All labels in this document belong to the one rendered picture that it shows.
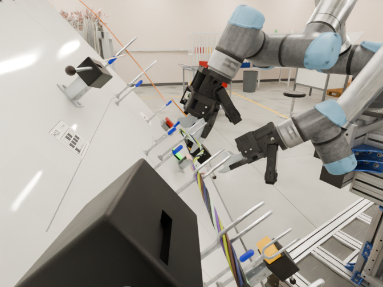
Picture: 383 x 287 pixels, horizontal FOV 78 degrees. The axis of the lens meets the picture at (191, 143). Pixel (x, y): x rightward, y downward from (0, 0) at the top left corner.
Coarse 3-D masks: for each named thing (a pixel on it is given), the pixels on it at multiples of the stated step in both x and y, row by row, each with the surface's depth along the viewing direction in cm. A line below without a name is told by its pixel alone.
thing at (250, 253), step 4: (248, 252) 31; (252, 252) 31; (240, 256) 31; (244, 256) 31; (248, 256) 31; (240, 260) 31; (244, 260) 31; (228, 268) 31; (220, 272) 32; (224, 272) 31; (216, 276) 32; (220, 276) 32; (212, 280) 32; (216, 280) 32; (204, 284) 32; (208, 284) 32
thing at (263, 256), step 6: (282, 234) 35; (276, 240) 35; (294, 240) 34; (264, 246) 35; (288, 246) 34; (276, 252) 35; (258, 258) 35; (264, 258) 35; (270, 258) 35; (252, 264) 35; (246, 270) 35; (216, 282) 36; (228, 282) 36
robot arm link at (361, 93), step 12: (372, 60) 63; (360, 72) 66; (372, 72) 63; (360, 84) 65; (372, 84) 63; (348, 96) 67; (360, 96) 65; (372, 96) 64; (348, 108) 67; (360, 108) 66; (348, 120) 68
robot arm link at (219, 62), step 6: (216, 54) 55; (222, 54) 54; (210, 60) 57; (216, 60) 55; (222, 60) 55; (228, 60) 55; (234, 60) 55; (210, 66) 56; (216, 66) 55; (222, 66) 55; (228, 66) 55; (234, 66) 56; (240, 66) 57; (222, 72) 55; (228, 72) 56; (234, 72) 57
